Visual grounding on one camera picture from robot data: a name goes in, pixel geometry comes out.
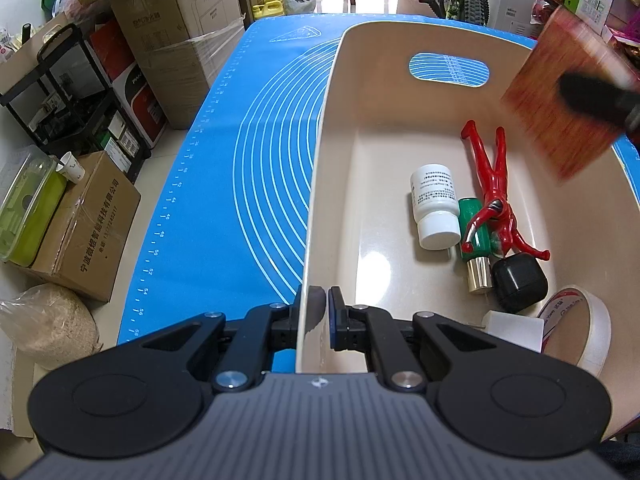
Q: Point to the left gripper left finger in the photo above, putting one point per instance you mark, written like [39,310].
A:
[230,355]

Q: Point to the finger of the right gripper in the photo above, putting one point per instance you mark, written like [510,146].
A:
[600,99]

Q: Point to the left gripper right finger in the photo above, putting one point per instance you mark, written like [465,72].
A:
[405,355]

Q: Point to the green gold small bottle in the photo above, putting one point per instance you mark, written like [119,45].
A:
[477,261]

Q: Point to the white power adapter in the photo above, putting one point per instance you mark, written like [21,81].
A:
[517,329]

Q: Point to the black rounded case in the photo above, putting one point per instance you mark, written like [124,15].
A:
[518,282]

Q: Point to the red action figure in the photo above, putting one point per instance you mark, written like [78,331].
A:
[496,212]

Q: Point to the white pill bottle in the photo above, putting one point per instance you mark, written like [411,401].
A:
[435,207]

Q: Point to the white tape roll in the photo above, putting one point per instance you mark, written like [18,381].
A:
[577,329]

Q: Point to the beige plastic storage bin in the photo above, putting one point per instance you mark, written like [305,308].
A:
[398,97]

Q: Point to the blue silicone baking mat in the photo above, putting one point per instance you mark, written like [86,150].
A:
[229,230]

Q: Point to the floor cardboard box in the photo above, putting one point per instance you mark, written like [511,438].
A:
[87,235]

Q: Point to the bag of grain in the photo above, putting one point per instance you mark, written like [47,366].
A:
[51,325]

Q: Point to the paper cup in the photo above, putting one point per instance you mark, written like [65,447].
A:
[69,168]

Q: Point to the green lidded container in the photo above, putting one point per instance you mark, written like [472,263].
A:
[31,189]

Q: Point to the black metal rack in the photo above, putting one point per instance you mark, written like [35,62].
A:
[56,90]

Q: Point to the yellow oil jug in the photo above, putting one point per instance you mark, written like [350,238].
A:
[268,9]

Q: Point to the large lower cardboard box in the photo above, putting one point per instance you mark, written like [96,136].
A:
[181,46]

